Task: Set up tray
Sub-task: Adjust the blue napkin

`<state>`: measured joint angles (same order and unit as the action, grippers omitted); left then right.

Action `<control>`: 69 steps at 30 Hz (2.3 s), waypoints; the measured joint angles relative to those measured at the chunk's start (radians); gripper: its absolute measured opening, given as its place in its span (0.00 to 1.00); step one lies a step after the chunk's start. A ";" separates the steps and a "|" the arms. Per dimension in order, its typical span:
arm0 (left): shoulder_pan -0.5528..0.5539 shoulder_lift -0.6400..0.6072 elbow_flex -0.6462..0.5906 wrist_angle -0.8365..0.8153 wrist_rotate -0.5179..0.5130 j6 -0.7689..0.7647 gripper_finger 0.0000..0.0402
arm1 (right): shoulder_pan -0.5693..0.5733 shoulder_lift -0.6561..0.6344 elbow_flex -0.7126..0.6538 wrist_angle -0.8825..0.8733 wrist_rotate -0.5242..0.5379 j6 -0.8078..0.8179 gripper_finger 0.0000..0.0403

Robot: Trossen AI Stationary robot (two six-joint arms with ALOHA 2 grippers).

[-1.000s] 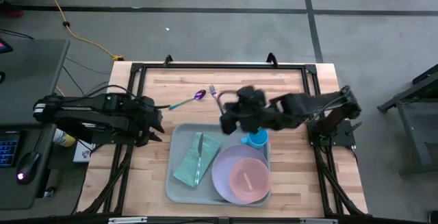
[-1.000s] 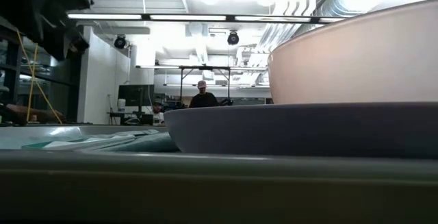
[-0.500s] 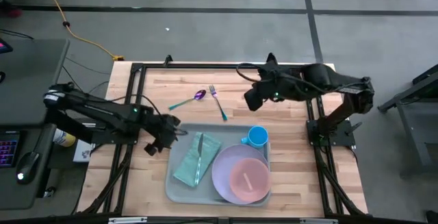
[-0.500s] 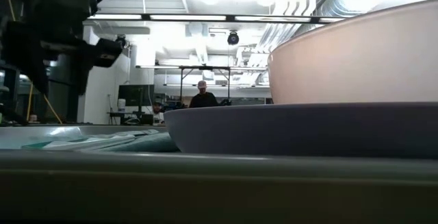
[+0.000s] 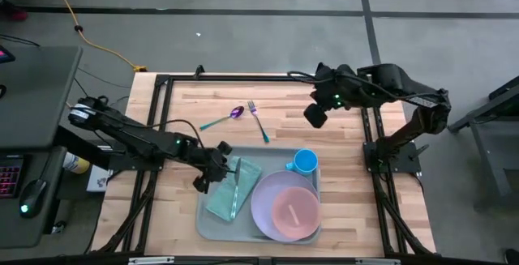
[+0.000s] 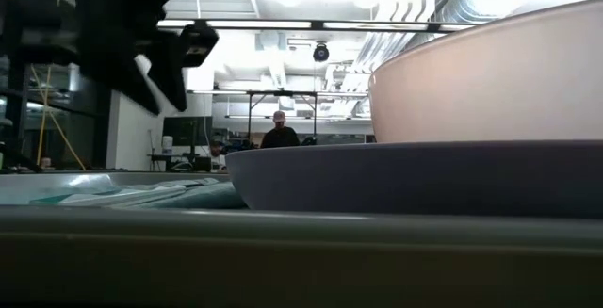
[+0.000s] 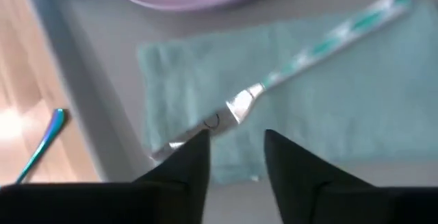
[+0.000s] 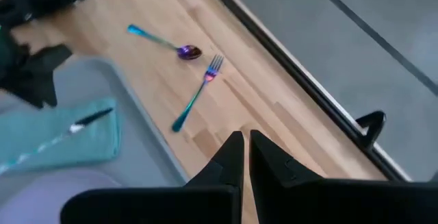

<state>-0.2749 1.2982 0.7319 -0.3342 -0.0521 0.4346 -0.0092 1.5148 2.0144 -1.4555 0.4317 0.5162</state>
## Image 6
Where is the lavender plastic plate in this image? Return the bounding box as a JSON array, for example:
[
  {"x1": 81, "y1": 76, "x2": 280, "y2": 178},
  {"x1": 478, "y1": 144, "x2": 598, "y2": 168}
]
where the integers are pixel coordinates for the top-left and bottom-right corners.
[{"x1": 224, "y1": 139, "x2": 603, "y2": 220}]

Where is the black gantry frame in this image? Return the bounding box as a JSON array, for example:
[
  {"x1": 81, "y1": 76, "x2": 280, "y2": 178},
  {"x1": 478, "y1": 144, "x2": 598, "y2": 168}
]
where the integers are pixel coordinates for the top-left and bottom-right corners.
[{"x1": 245, "y1": 89, "x2": 319, "y2": 145}]

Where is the background desk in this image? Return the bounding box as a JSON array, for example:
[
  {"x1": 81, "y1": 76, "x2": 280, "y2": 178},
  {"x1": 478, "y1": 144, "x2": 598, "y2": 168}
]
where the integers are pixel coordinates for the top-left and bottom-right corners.
[{"x1": 147, "y1": 151, "x2": 213, "y2": 173}]

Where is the grey plastic tray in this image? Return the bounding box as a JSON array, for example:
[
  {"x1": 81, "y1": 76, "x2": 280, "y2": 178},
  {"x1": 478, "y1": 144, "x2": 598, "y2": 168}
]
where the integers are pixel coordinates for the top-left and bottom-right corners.
[{"x1": 0, "y1": 170, "x2": 603, "y2": 307}]

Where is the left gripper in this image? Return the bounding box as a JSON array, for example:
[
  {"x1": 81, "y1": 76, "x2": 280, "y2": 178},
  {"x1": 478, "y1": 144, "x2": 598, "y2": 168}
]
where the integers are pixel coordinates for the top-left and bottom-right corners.
[{"x1": 79, "y1": 0, "x2": 188, "y2": 116}]

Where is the teal towel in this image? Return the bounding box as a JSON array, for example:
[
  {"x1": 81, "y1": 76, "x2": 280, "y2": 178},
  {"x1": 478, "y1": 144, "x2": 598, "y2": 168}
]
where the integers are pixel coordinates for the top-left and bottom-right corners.
[{"x1": 28, "y1": 176, "x2": 249, "y2": 211}]

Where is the person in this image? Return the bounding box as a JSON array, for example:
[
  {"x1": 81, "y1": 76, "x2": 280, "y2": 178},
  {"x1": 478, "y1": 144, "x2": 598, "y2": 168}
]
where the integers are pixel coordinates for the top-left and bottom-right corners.
[
  {"x1": 259, "y1": 109, "x2": 302, "y2": 150},
  {"x1": 209, "y1": 140, "x2": 227, "y2": 171}
]

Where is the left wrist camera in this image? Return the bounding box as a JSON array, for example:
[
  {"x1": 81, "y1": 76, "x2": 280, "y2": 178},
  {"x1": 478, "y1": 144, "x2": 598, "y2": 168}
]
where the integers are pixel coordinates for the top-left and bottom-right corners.
[{"x1": 177, "y1": 21, "x2": 220, "y2": 69}]

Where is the black computer monitor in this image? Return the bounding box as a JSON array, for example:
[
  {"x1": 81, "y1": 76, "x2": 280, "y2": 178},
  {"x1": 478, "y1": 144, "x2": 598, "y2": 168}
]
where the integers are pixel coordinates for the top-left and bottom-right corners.
[{"x1": 161, "y1": 115, "x2": 213, "y2": 148}]

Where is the pink plastic bowl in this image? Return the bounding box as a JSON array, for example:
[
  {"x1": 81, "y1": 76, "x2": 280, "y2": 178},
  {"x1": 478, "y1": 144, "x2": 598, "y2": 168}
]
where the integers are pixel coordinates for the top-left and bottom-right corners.
[{"x1": 367, "y1": 0, "x2": 603, "y2": 145}]

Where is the black hanging spotlight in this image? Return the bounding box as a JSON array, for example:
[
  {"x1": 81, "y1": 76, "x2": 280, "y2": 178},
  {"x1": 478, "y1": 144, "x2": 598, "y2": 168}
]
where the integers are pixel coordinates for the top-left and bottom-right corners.
[{"x1": 312, "y1": 42, "x2": 331, "y2": 63}]

